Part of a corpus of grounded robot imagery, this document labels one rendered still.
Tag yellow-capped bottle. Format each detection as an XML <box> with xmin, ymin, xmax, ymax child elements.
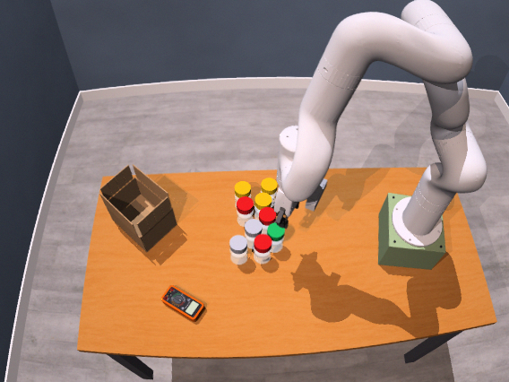
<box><xmin>235</xmin><ymin>181</ymin><xmax>251</xmax><ymax>208</ymax></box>
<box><xmin>261</xmin><ymin>178</ymin><xmax>277</xmax><ymax>207</ymax></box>
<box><xmin>254</xmin><ymin>193</ymin><xmax>272</xmax><ymax>221</ymax></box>

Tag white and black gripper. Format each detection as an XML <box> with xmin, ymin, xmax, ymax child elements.
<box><xmin>274</xmin><ymin>187</ymin><xmax>299</xmax><ymax>229</ymax></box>

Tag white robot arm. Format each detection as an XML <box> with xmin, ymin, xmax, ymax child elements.
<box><xmin>276</xmin><ymin>0</ymin><xmax>487</xmax><ymax>247</ymax></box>

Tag red-capped bottle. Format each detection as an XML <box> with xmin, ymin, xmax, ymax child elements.
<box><xmin>237</xmin><ymin>196</ymin><xmax>254</xmax><ymax>227</ymax></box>
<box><xmin>259</xmin><ymin>207</ymin><xmax>276</xmax><ymax>235</ymax></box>
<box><xmin>254</xmin><ymin>234</ymin><xmax>272</xmax><ymax>264</ymax></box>

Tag white bottle with lavender cap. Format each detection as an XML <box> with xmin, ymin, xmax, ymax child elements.
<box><xmin>229</xmin><ymin>235</ymin><xmax>248</xmax><ymax>265</ymax></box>
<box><xmin>245</xmin><ymin>219</ymin><xmax>263</xmax><ymax>249</ymax></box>

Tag brown cardboard box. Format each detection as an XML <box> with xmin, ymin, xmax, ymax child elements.
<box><xmin>99</xmin><ymin>165</ymin><xmax>177</xmax><ymax>252</ymax></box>

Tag orange digital multimeter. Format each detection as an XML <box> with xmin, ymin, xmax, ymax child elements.
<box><xmin>161</xmin><ymin>285</ymin><xmax>205</xmax><ymax>322</ymax></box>

